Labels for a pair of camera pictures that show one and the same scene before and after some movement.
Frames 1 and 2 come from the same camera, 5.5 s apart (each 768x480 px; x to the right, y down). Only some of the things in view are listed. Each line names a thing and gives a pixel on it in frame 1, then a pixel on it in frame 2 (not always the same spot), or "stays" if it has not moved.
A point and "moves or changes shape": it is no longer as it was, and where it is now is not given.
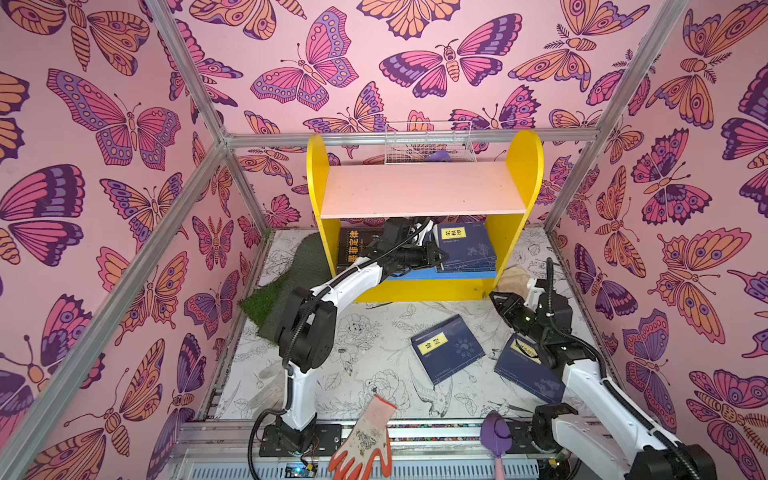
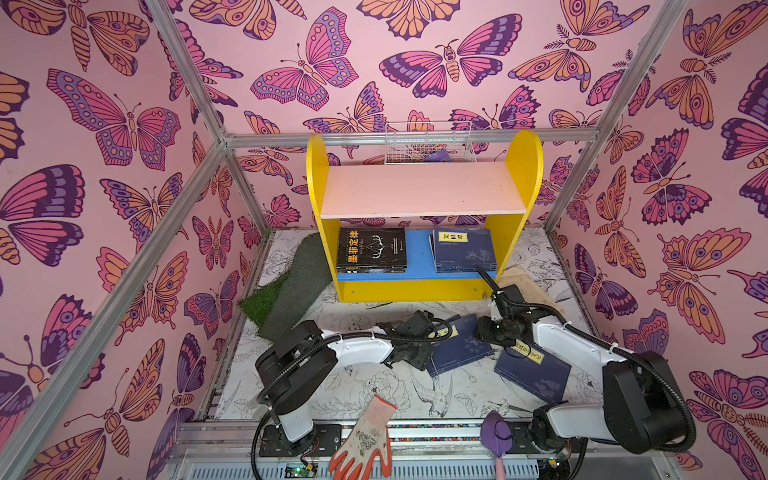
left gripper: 428,250 → 422,362
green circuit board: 300,470 stays
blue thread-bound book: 465,268 stays
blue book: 467,246 moves or changes shape
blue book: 467,265 stays
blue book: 522,362 stays
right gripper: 512,306 → 501,305
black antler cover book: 351,243 stays
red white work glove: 367,438 stays
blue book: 446,348 moves or changes shape
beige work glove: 513,279 stays
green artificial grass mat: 268,303 stays
